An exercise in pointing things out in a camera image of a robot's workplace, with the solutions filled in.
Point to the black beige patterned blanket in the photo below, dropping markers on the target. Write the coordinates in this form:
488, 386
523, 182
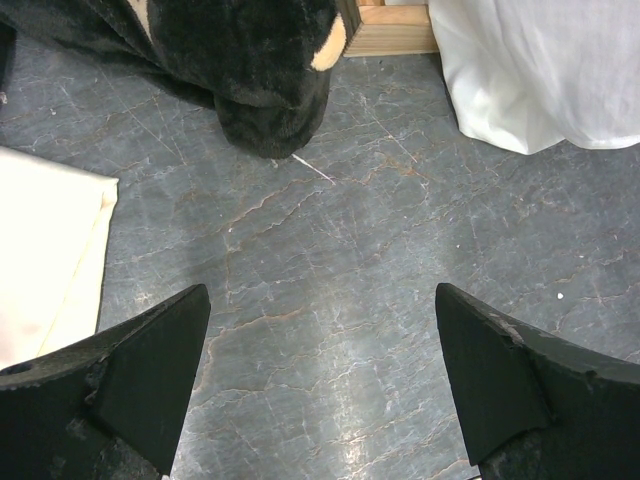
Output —
263, 66

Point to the white hanging shirt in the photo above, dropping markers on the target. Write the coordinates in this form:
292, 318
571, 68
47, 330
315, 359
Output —
526, 75

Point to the wooden clothes rack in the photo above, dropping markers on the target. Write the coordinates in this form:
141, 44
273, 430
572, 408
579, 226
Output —
387, 28

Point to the folded white cloth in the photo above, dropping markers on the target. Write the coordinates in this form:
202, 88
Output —
54, 229

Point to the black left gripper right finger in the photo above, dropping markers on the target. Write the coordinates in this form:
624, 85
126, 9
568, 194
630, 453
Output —
532, 405

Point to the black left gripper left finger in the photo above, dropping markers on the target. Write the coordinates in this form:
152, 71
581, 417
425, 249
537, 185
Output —
111, 406

